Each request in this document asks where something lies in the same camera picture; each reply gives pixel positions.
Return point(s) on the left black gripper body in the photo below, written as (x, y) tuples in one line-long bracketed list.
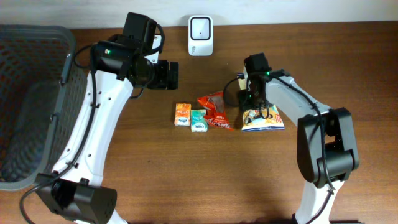
[(160, 79)]

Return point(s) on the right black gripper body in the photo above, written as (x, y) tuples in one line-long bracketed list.
[(248, 99)]

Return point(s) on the yellow snack bag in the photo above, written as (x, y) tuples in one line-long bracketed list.
[(253, 121)]

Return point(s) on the red snack bag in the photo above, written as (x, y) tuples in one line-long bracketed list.
[(215, 111)]

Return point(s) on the orange tissue pack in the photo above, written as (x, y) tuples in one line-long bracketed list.
[(182, 114)]

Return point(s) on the green tissue pack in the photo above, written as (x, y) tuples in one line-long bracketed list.
[(198, 122)]

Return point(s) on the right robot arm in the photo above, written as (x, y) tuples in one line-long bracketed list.
[(327, 151)]

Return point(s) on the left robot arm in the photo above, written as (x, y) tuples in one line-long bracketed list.
[(126, 61)]

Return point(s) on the grey plastic basket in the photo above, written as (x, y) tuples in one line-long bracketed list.
[(42, 92)]

